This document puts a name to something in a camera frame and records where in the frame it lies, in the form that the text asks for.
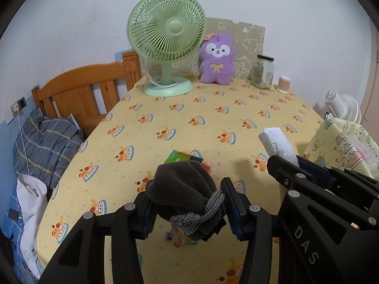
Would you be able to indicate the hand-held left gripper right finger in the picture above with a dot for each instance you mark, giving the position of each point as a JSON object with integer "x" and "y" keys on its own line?
{"x": 233, "y": 211}

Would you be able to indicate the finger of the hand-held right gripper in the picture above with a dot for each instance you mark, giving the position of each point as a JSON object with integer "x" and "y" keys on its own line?
{"x": 316, "y": 170}
{"x": 281, "y": 168}

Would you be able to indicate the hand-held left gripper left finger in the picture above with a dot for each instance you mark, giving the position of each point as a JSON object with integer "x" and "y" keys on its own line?
{"x": 145, "y": 217}

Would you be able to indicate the white pillow-shaped packet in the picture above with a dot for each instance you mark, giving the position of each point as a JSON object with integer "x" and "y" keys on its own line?
{"x": 274, "y": 142}

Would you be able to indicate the yellow printed fabric storage bag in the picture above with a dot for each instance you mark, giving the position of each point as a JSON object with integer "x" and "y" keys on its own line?
{"x": 331, "y": 142}

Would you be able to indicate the clear red-printed plastic bag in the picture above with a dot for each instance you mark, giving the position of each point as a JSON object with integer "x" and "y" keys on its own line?
{"x": 365, "y": 152}

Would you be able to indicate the green snack packet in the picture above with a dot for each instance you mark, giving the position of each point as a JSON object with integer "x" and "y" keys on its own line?
{"x": 174, "y": 156}

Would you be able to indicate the white fan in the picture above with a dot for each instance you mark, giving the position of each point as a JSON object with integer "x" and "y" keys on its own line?
{"x": 337, "y": 103}

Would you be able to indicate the cotton swab container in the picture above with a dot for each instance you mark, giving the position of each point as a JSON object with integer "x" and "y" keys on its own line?
{"x": 284, "y": 84}

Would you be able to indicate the glass jar with black lid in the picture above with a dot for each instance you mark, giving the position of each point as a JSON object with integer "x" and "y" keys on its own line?
{"x": 263, "y": 74}

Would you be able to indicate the white cloth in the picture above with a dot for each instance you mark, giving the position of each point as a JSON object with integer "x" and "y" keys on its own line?
{"x": 29, "y": 213}

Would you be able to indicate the purple plush toy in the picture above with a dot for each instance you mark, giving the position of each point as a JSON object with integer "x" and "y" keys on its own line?
{"x": 217, "y": 71}

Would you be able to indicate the grey plaid pillow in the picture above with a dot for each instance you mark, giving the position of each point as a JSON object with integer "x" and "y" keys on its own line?
{"x": 44, "y": 145}

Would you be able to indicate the small black device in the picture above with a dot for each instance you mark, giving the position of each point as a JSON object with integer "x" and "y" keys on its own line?
{"x": 13, "y": 214}

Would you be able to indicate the beige printed board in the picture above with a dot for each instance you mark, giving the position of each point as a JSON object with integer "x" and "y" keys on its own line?
{"x": 248, "y": 38}

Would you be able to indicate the wooden bed headboard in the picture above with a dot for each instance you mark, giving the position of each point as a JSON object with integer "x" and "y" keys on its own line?
{"x": 77, "y": 80}

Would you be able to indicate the green desk fan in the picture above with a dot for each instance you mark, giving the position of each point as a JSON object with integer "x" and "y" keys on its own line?
{"x": 174, "y": 25}

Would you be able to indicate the wall socket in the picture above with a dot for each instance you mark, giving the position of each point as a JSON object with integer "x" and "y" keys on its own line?
{"x": 21, "y": 103}

